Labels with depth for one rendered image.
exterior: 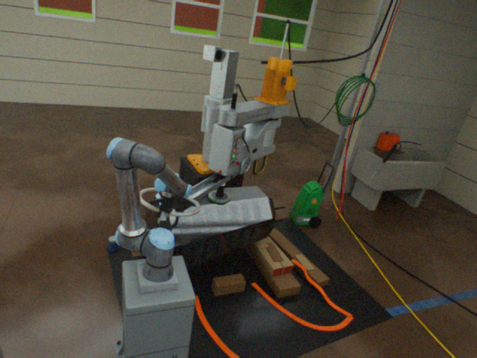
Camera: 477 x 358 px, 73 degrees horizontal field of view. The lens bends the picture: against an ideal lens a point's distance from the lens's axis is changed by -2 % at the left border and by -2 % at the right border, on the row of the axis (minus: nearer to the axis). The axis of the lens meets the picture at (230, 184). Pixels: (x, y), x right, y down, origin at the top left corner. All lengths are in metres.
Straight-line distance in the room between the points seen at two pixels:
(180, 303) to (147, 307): 0.19
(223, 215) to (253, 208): 0.34
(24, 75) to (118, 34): 2.28
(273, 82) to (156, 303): 2.18
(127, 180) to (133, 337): 0.96
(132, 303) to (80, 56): 7.21
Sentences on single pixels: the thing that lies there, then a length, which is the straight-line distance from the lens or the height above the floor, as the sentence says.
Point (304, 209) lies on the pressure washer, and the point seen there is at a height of 0.27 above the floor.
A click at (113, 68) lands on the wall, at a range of 8.64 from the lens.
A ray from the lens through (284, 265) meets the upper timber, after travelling 3.42.
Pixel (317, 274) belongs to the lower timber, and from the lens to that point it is 3.65.
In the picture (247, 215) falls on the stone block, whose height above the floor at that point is 0.70.
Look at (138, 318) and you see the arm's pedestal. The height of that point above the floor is 0.75.
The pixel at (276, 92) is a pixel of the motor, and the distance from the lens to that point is 3.24.
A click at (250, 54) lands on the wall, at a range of 9.31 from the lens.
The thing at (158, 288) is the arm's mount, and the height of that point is 0.88.
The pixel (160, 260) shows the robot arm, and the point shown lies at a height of 1.05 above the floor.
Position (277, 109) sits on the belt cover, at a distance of 3.22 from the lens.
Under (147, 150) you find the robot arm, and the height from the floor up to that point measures 1.73.
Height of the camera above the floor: 2.32
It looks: 26 degrees down
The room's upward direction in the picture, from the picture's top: 9 degrees clockwise
